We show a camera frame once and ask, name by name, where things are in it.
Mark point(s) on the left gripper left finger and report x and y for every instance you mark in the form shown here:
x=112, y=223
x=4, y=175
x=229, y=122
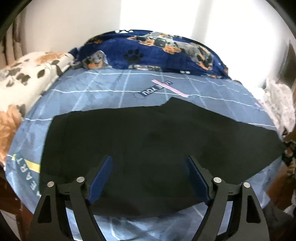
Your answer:
x=50, y=221

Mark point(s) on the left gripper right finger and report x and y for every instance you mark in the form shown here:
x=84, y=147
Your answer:
x=233, y=211

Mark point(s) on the black pants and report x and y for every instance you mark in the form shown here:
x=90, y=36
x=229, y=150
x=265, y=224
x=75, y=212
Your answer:
x=149, y=146

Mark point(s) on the white patterned cloth pile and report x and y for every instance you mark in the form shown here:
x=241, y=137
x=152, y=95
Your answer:
x=276, y=100

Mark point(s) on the white floral pillow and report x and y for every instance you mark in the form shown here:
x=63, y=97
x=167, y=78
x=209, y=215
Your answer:
x=22, y=85

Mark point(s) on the blue grid bed sheet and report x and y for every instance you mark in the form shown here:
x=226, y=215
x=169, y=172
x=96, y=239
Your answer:
x=93, y=89

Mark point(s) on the navy dog print blanket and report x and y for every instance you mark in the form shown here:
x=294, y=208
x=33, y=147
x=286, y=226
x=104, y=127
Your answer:
x=149, y=50

